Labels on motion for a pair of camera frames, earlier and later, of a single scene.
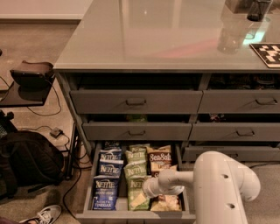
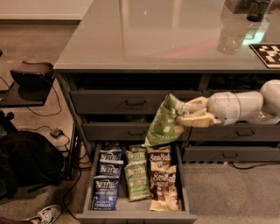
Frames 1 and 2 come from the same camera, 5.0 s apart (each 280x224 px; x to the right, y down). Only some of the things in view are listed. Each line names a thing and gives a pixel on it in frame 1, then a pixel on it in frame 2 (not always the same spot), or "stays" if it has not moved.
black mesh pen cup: [258, 10] stays
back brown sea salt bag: [159, 157] stays
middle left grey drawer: [137, 131] stays
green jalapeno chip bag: [136, 176] to [164, 128]
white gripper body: [153, 187] to [223, 108]
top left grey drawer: [136, 101] stays
